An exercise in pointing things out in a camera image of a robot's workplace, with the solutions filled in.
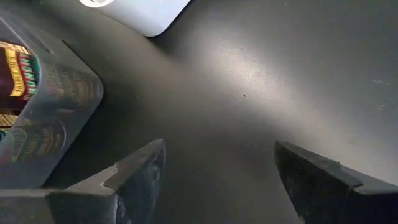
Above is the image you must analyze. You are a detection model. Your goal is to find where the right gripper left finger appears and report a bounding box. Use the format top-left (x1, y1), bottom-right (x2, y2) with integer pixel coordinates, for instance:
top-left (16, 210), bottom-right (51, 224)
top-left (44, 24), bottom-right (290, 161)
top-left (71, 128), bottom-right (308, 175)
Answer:
top-left (0, 138), bottom-right (167, 224)

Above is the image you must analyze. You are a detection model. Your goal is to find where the smoky translucent plastic bin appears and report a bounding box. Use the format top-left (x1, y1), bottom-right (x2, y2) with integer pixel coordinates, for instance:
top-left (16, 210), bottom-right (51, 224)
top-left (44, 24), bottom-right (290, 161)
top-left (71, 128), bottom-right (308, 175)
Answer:
top-left (0, 6), bottom-right (105, 190)

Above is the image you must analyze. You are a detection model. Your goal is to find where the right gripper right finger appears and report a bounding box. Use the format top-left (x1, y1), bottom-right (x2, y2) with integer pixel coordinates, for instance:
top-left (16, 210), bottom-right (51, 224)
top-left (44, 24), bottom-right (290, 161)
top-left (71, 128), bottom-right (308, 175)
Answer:
top-left (273, 140), bottom-right (398, 224)

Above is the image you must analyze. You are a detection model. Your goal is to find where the white plastic bin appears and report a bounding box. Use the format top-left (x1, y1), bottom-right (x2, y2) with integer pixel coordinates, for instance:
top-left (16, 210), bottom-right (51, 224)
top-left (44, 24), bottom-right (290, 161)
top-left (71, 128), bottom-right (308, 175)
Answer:
top-left (78, 0), bottom-right (192, 38)

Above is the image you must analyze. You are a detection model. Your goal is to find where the yellow lid seasoning jar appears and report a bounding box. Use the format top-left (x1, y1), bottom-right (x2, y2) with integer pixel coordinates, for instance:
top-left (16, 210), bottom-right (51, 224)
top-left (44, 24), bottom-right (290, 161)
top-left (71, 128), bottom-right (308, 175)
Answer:
top-left (0, 39), bottom-right (102, 110)

